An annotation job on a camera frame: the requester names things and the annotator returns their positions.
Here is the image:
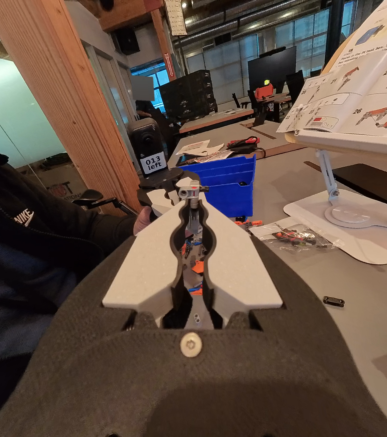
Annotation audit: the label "small bag of brick parts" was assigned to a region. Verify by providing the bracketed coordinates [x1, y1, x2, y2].
[250, 224, 344, 255]

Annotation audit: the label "far wooden desk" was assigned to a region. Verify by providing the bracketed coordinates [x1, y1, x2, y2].
[179, 109, 255, 134]

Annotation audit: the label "pile of loose brick parts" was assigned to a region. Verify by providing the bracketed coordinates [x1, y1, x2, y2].
[180, 215, 262, 297]

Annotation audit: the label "wooden pillar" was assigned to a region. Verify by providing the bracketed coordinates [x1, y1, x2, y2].
[0, 0, 143, 214]

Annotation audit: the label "hanging wall calendar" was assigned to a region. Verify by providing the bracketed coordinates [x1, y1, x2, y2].
[164, 0, 188, 35]

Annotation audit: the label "grey brick assembly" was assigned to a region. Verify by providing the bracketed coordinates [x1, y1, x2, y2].
[179, 181, 210, 236]

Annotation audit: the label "black monitor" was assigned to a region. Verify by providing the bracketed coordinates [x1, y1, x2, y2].
[247, 46, 298, 91]

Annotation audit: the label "loose papers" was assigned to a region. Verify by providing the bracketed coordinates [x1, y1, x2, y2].
[179, 139, 236, 164]

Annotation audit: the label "black chair armrest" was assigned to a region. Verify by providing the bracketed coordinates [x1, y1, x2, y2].
[72, 189, 139, 216]

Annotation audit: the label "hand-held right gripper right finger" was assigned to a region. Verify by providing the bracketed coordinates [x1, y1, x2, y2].
[199, 201, 284, 329]

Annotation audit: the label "grey desk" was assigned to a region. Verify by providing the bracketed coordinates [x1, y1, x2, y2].
[171, 121, 387, 437]

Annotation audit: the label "black office chair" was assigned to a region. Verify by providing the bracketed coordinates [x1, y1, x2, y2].
[285, 70, 306, 103]

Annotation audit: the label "person's left hand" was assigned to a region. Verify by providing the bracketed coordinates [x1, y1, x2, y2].
[134, 206, 155, 236]

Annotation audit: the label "black wall speaker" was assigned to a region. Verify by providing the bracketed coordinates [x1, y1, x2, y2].
[112, 29, 141, 55]

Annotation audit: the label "stack of black boxes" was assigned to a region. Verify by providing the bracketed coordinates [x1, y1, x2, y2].
[159, 70, 219, 118]

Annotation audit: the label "metal ventilation duct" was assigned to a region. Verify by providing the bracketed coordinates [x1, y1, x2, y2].
[180, 7, 317, 38]

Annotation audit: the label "wooden post with red sign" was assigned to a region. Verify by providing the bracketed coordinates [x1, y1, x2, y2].
[151, 8, 180, 82]

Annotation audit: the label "white book stand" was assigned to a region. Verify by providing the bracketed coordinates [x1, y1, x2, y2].
[284, 29, 387, 265]

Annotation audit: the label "open instruction booklet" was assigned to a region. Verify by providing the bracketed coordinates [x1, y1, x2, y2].
[276, 51, 387, 137]

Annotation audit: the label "blue plastic bin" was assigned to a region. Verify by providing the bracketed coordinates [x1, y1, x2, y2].
[179, 154, 257, 217]

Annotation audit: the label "black pouch with red handles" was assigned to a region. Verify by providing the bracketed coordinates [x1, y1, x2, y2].
[227, 136, 266, 154]

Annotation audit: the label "black steel column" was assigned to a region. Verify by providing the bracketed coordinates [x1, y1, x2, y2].
[324, 0, 345, 67]

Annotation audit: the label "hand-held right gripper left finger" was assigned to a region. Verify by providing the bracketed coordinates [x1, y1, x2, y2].
[102, 201, 193, 329]

